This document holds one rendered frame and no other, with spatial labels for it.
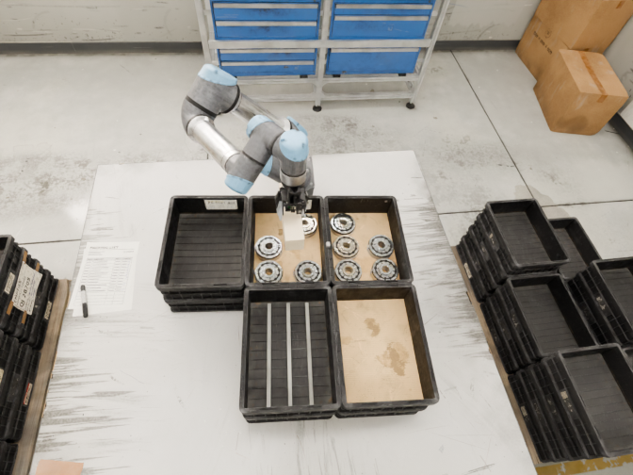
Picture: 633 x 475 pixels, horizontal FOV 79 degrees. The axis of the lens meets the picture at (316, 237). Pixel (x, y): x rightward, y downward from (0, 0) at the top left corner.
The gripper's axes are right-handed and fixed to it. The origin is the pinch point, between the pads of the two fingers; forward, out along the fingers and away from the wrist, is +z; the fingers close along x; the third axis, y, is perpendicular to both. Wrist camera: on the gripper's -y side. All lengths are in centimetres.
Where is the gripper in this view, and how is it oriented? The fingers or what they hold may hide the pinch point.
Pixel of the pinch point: (291, 212)
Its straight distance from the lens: 130.3
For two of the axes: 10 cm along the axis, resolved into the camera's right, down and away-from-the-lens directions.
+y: 1.4, 8.4, -5.3
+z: -0.8, 5.4, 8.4
